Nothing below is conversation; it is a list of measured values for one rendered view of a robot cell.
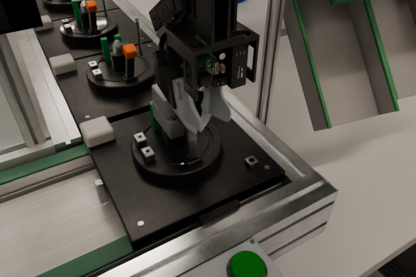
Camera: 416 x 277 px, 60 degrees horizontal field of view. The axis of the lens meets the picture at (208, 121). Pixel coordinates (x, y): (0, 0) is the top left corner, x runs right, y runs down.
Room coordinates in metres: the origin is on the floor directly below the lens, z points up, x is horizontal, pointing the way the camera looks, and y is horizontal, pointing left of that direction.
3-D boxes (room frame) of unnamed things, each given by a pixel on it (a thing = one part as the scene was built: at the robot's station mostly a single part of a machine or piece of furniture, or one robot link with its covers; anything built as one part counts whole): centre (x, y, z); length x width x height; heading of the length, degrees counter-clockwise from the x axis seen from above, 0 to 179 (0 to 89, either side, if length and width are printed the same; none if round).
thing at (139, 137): (0.40, 0.10, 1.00); 0.02 x 0.01 x 0.02; 30
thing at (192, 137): (0.37, 0.03, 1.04); 0.04 x 0.02 x 0.08; 30
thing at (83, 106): (0.63, 0.18, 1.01); 0.24 x 0.24 x 0.13; 30
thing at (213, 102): (0.34, -0.01, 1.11); 0.06 x 0.03 x 0.09; 30
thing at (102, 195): (0.35, 0.16, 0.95); 0.01 x 0.01 x 0.04; 30
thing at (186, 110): (0.33, 0.02, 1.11); 0.06 x 0.03 x 0.09; 30
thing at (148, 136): (0.41, 0.05, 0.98); 0.14 x 0.14 x 0.02
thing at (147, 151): (0.37, 0.09, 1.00); 0.02 x 0.01 x 0.02; 30
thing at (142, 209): (0.41, 0.05, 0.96); 0.24 x 0.24 x 0.02; 30
